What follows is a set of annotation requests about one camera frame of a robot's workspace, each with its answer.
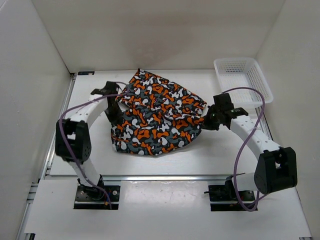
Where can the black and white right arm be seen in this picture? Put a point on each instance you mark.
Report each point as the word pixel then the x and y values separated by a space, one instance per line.
pixel 276 168

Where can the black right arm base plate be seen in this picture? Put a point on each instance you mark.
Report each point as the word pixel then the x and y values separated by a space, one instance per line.
pixel 223 200

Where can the black corner label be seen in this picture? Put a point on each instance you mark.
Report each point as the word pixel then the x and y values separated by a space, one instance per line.
pixel 86 73

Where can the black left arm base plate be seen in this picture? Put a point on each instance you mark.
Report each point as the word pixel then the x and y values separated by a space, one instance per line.
pixel 90 198

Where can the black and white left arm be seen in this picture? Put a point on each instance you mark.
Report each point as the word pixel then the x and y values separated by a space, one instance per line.
pixel 72 135

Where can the left side aluminium rail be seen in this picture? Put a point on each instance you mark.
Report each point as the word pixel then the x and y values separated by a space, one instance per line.
pixel 51 149

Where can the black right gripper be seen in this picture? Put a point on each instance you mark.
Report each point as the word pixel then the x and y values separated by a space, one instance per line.
pixel 206 124

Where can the aluminium table edge rail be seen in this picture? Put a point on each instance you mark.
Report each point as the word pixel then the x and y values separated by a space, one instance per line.
pixel 170 177

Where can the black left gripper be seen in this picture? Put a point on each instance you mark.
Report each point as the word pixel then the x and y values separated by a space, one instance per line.
pixel 114 120

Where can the white perforated plastic basket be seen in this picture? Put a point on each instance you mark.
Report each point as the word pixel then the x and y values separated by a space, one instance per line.
pixel 244 72

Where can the orange camouflage shorts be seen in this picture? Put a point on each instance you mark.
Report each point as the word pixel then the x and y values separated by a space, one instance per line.
pixel 161 116

